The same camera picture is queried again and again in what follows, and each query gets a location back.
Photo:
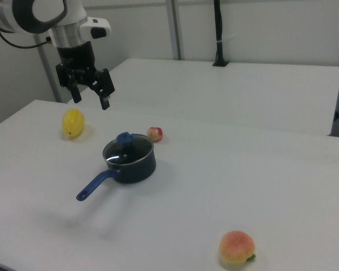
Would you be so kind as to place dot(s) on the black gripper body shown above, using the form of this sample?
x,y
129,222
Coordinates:
x,y
76,56

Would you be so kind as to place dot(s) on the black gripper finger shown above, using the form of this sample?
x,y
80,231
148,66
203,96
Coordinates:
x,y
73,87
104,84

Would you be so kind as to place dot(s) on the glass lid with blue knob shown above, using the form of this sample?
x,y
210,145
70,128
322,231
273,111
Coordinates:
x,y
125,139

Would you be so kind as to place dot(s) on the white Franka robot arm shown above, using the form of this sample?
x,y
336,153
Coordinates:
x,y
73,11

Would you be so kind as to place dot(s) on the yellow striped toy melon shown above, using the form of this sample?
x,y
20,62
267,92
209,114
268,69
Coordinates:
x,y
73,124

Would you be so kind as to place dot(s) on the red toy wax apple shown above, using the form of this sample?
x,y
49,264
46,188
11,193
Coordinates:
x,y
155,134

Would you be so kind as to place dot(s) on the orange toy peach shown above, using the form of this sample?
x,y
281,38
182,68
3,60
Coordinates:
x,y
236,247

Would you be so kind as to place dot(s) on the thin aluminium frame post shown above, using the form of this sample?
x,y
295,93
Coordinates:
x,y
49,73

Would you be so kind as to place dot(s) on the black camera pole with clamp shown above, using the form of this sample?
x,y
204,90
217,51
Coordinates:
x,y
220,34

